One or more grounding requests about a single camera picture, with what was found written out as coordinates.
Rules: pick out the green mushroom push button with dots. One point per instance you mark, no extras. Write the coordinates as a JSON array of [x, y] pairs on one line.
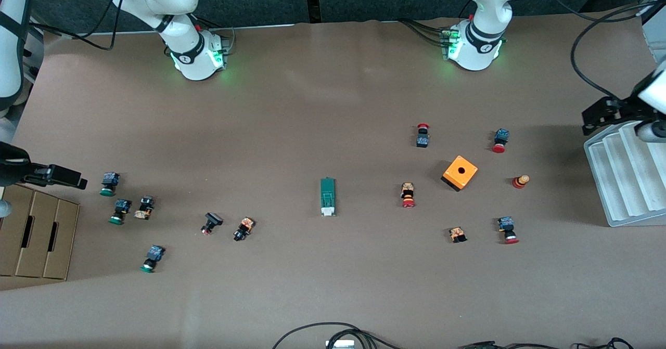
[[110, 180], [122, 207], [154, 254]]

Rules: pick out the silver white connector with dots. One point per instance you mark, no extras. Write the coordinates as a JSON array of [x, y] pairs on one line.
[[339, 344]]

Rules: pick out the red mushroom push button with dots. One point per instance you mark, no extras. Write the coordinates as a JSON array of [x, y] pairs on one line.
[[422, 141], [501, 136], [506, 224]]

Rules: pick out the black square push button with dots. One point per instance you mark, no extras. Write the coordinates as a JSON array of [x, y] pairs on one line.
[[213, 219]]

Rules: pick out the black button orange contact block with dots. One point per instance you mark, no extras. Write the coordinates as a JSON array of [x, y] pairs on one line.
[[244, 228], [145, 205]]

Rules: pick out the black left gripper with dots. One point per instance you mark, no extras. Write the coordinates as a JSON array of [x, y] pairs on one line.
[[622, 110]]

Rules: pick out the red button orange contact block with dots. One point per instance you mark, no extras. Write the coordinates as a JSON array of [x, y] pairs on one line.
[[407, 190]]

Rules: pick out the brown cardboard divider box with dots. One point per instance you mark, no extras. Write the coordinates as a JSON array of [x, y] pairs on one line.
[[39, 234]]

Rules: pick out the grey white stepped tray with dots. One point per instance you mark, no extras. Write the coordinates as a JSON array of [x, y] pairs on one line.
[[624, 182]]

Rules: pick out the orange button enclosure box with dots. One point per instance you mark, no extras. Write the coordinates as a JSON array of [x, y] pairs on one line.
[[452, 176]]

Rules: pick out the red yellow button head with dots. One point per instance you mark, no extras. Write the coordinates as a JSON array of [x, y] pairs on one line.
[[519, 182]]

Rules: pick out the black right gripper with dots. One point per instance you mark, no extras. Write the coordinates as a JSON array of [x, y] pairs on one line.
[[15, 168]]

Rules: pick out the brown table cover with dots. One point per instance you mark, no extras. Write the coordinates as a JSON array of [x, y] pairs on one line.
[[333, 276]]

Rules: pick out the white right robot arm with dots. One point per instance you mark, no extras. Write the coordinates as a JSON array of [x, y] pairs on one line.
[[182, 0]]

